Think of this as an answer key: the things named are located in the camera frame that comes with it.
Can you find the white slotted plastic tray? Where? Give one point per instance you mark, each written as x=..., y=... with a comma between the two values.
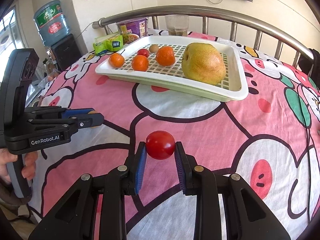
x=175, y=86

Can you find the large blue water bottle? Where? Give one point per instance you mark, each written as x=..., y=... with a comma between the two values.
x=51, y=22

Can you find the metal bed rail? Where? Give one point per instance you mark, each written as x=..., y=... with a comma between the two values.
x=200, y=11

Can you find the large yellow-green pear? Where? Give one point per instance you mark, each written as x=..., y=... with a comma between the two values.
x=202, y=63

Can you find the person's left hand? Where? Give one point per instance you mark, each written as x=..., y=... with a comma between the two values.
x=28, y=166

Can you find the small orange tangerine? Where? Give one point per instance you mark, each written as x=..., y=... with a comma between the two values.
x=116, y=60

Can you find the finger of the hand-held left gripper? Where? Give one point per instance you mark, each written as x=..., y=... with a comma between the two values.
x=77, y=112
x=87, y=122

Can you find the purple instant noodle cup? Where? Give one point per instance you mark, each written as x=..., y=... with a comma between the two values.
x=132, y=27

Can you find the green snack packet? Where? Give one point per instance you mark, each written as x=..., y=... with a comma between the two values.
x=107, y=45

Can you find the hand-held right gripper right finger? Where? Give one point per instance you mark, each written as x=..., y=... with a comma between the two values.
x=180, y=167

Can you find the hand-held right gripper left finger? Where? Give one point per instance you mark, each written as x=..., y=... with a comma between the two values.
x=140, y=170

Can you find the red cherry tomato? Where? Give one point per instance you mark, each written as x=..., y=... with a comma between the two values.
x=160, y=145
x=143, y=53

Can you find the ribbed clear glass cup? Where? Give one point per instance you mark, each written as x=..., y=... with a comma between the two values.
x=176, y=25

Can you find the black backpack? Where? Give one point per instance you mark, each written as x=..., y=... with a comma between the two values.
x=311, y=62

